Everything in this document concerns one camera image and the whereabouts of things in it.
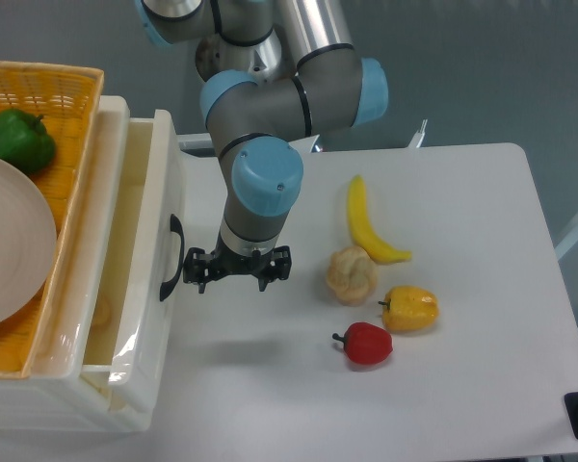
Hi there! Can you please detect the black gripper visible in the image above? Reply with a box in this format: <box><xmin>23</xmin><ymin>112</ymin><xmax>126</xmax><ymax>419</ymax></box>
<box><xmin>182</xmin><ymin>236</ymin><xmax>292</xmax><ymax>294</ymax></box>

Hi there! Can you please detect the white drawer cabinet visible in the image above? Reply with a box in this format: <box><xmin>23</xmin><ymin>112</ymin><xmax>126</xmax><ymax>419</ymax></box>
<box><xmin>0</xmin><ymin>96</ymin><xmax>144</xmax><ymax>432</ymax></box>

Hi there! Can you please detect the green bell pepper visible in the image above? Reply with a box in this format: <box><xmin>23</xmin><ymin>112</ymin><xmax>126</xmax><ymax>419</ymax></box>
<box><xmin>0</xmin><ymin>108</ymin><xmax>56</xmax><ymax>174</ymax></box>

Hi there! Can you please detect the yellow banana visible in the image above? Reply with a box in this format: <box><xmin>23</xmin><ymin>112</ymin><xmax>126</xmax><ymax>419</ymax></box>
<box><xmin>346</xmin><ymin>175</ymin><xmax>412</xmax><ymax>265</ymax></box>

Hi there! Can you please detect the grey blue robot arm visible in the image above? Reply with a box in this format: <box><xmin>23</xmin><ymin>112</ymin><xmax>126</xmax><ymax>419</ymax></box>
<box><xmin>136</xmin><ymin>1</ymin><xmax>389</xmax><ymax>298</ymax></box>

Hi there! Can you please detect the white drawer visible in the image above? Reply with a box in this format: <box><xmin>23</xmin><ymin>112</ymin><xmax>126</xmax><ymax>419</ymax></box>
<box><xmin>81</xmin><ymin>369</ymin><xmax>160</xmax><ymax>432</ymax></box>
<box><xmin>82</xmin><ymin>110</ymin><xmax>184</xmax><ymax>382</ymax></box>

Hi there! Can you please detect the yellow bell pepper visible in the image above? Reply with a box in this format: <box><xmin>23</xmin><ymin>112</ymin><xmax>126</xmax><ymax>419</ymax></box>
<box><xmin>379</xmin><ymin>286</ymin><xmax>439</xmax><ymax>332</ymax></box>

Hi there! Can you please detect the red bell pepper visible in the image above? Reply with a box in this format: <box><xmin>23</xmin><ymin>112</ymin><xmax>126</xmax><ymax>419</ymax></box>
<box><xmin>331</xmin><ymin>322</ymin><xmax>393</xmax><ymax>366</ymax></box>

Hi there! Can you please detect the beige round plate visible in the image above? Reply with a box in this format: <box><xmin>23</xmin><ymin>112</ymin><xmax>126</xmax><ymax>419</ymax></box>
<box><xmin>0</xmin><ymin>160</ymin><xmax>57</xmax><ymax>322</ymax></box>

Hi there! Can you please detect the round bread bun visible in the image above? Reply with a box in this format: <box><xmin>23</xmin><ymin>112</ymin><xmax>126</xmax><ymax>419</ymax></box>
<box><xmin>326</xmin><ymin>246</ymin><xmax>379</xmax><ymax>306</ymax></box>

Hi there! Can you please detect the long bread roll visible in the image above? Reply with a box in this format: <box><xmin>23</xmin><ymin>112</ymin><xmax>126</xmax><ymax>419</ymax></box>
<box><xmin>91</xmin><ymin>294</ymin><xmax>112</xmax><ymax>327</ymax></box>

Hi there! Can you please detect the orange woven basket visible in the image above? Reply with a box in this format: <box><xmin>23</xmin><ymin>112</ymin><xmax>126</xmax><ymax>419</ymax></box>
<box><xmin>0</xmin><ymin>60</ymin><xmax>105</xmax><ymax>380</ymax></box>

